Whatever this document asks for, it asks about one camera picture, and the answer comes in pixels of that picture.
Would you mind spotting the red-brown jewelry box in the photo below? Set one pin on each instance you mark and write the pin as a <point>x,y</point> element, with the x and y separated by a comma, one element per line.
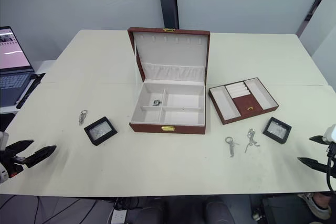
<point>169,77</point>

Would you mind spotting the white sneaker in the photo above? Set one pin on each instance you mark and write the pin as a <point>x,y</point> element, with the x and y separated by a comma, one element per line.
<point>315,205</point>

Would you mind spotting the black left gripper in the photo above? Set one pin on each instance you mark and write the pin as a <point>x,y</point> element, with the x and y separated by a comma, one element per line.
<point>11,163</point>

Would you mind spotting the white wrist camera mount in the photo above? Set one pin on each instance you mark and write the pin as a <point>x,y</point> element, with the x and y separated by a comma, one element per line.
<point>2,140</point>
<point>330,132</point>

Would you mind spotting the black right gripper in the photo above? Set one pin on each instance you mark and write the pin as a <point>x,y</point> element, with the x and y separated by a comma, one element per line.
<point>333,167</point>

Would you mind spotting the red-brown jewelry tray insert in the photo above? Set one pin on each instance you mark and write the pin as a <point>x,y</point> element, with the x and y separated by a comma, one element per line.
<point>242,102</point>

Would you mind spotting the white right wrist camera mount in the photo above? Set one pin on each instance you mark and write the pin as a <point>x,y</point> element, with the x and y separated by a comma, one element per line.
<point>330,132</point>

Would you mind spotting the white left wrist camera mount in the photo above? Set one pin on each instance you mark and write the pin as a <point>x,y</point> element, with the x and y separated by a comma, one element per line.
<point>2,140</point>

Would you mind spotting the black square display case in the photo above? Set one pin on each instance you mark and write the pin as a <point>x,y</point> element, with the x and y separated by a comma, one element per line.
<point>277,130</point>
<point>100,130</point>

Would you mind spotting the white power strip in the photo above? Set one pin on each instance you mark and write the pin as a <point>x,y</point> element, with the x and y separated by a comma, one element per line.
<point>118,215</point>

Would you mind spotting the dark vertical wall post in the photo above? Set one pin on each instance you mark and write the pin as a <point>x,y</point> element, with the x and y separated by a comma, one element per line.
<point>168,1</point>

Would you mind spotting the dark rounded shape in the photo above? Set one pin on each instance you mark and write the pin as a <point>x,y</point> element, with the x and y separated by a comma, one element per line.
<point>149,212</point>
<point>218,211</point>

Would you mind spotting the open laptop computer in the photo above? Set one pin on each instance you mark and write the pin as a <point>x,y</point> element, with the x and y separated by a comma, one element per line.
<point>11,58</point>

